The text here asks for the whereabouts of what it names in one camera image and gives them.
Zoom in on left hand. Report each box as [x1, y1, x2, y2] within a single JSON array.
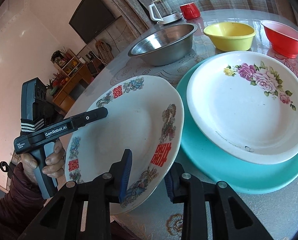
[[21, 139, 66, 184]]

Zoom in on white glass electric kettle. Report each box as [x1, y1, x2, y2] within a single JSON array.
[[148, 0, 182, 25]]

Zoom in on wooden sideboard cabinet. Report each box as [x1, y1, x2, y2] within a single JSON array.
[[52, 64, 93, 113]]

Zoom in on dark red sleeve forearm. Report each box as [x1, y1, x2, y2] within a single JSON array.
[[0, 163, 46, 239]]

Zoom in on wooden shelf with ornaments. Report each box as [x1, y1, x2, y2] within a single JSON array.
[[51, 47, 82, 77]]

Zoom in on black wall television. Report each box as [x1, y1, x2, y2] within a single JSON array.
[[69, 0, 115, 44]]

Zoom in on white rose flower plate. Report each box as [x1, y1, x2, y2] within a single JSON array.
[[186, 51, 298, 165]]

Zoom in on stainless steel bowl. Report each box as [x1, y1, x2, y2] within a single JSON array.
[[128, 23, 198, 66]]

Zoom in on yellow plastic bowl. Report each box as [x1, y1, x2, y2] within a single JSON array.
[[203, 22, 256, 52]]

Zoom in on red plastic bowl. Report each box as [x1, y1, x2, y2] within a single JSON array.
[[260, 20, 298, 59]]

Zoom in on wooden folding chair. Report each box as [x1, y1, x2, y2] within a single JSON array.
[[95, 40, 114, 64]]

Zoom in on left beige curtain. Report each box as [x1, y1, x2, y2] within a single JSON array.
[[94, 0, 160, 28]]

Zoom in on white plate red characters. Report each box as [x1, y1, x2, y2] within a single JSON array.
[[64, 75, 184, 215]]

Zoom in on turquoise plate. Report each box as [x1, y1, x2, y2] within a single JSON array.
[[176, 59, 298, 194]]

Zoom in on red mug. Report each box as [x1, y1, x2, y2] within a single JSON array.
[[180, 2, 201, 20]]

